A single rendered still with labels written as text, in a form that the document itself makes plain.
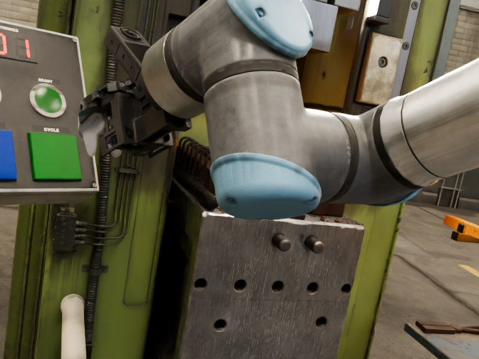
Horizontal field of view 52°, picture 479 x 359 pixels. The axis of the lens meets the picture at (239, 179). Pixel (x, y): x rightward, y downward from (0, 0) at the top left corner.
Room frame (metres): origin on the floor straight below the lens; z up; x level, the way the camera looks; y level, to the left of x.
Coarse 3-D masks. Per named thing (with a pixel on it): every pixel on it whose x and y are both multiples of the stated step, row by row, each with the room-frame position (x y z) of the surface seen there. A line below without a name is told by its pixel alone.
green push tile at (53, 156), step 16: (32, 144) 0.73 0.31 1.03; (48, 144) 0.75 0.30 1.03; (64, 144) 0.77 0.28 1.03; (32, 160) 0.72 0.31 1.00; (48, 160) 0.74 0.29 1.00; (64, 160) 0.75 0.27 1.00; (32, 176) 0.72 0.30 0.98; (48, 176) 0.73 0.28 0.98; (64, 176) 0.74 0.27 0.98; (80, 176) 0.76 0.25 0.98
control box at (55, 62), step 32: (0, 32) 0.78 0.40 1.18; (32, 32) 0.82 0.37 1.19; (0, 64) 0.76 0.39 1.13; (32, 64) 0.80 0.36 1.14; (64, 64) 0.84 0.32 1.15; (0, 96) 0.73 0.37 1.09; (32, 96) 0.77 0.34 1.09; (64, 96) 0.81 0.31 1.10; (0, 128) 0.71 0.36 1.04; (32, 128) 0.75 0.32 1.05; (64, 128) 0.79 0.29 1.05; (0, 192) 0.68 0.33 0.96; (32, 192) 0.71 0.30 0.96; (64, 192) 0.75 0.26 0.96
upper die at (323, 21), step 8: (304, 0) 1.05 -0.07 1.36; (312, 0) 1.06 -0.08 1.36; (312, 8) 1.06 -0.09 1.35; (320, 8) 1.07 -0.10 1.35; (328, 8) 1.07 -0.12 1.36; (336, 8) 1.08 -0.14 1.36; (312, 16) 1.06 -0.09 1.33; (320, 16) 1.07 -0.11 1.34; (328, 16) 1.07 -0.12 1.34; (312, 24) 1.06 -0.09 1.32; (320, 24) 1.07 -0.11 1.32; (328, 24) 1.08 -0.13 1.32; (320, 32) 1.07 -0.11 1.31; (328, 32) 1.08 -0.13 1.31; (320, 40) 1.07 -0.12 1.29; (328, 40) 1.08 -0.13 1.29; (312, 48) 1.07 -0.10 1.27; (320, 48) 1.07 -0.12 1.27; (328, 48) 1.08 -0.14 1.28
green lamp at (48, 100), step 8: (40, 88) 0.78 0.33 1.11; (48, 88) 0.79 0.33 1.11; (40, 96) 0.78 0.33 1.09; (48, 96) 0.79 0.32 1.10; (56, 96) 0.80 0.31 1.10; (40, 104) 0.77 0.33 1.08; (48, 104) 0.78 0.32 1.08; (56, 104) 0.79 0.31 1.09; (48, 112) 0.78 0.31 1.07; (56, 112) 0.79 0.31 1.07
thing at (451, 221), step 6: (450, 216) 1.19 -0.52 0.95; (444, 222) 1.20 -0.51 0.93; (450, 222) 1.18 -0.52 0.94; (456, 222) 1.16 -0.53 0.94; (462, 222) 1.14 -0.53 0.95; (468, 222) 1.15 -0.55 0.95; (456, 228) 1.15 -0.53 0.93; (468, 228) 1.12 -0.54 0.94; (474, 228) 1.10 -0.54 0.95; (474, 234) 1.10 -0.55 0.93
